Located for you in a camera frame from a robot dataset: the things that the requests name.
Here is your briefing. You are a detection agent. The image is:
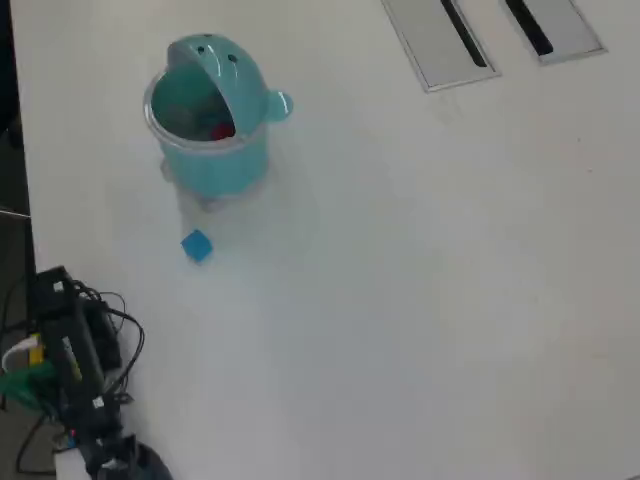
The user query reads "black cable loop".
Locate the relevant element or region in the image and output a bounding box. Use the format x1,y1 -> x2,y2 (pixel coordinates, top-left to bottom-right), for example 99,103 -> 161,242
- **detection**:
74,287 -> 147,401

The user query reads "blue lego block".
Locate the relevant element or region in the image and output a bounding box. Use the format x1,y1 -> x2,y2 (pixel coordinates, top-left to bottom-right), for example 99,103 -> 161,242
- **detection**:
180,229 -> 215,265

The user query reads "blue controller circuit board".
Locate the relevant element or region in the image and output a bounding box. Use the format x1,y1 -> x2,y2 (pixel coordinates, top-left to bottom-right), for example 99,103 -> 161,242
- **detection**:
52,424 -> 81,451

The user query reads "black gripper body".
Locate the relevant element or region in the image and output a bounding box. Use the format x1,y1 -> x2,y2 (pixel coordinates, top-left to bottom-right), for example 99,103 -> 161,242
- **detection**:
87,432 -> 139,480

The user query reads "green table clamp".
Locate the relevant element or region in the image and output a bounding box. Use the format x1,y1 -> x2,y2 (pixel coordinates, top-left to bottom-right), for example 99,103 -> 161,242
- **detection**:
0,360 -> 59,411

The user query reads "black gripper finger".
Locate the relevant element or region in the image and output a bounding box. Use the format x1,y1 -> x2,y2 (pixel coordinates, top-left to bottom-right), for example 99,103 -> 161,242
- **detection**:
130,443 -> 174,480

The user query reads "teal whale-shaped bin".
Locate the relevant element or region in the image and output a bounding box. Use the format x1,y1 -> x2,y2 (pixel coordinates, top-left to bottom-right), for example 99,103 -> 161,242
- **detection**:
143,32 -> 295,211

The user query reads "white cable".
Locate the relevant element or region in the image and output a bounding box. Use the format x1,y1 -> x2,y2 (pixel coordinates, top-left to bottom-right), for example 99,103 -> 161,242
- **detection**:
0,335 -> 41,374

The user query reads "grey table cable cover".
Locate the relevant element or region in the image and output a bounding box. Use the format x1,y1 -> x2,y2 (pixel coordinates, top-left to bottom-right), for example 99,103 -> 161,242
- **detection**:
502,0 -> 607,67
380,0 -> 502,95

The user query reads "black floor cable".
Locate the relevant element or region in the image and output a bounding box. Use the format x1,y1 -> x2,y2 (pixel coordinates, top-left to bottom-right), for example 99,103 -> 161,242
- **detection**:
14,413 -> 59,476

